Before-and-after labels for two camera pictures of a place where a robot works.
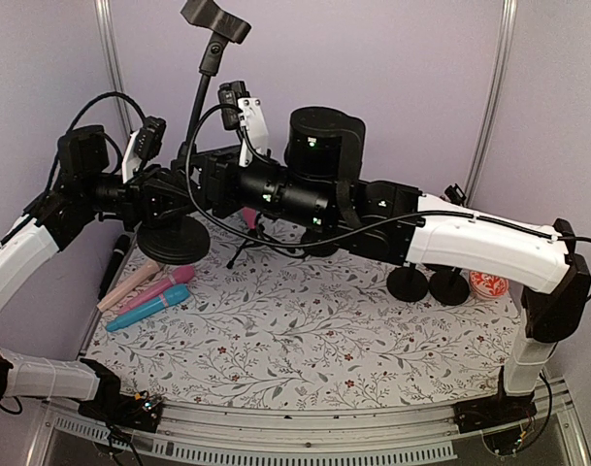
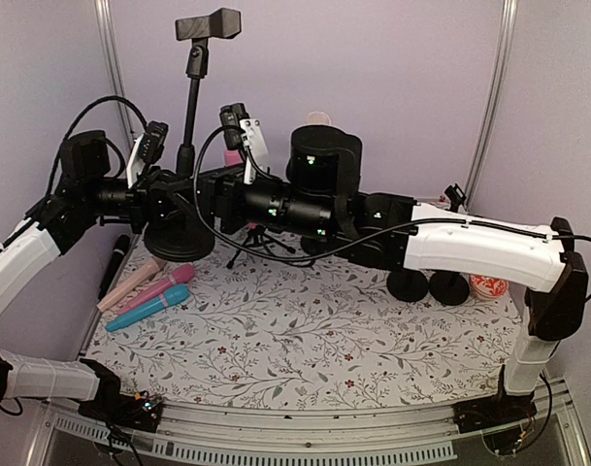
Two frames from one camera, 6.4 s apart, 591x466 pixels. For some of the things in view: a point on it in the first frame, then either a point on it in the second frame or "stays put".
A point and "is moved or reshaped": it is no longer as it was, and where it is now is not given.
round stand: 183,240 is moved or reshaped
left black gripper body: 133,197 stays put
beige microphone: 127,285 stays put
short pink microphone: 179,277 stays put
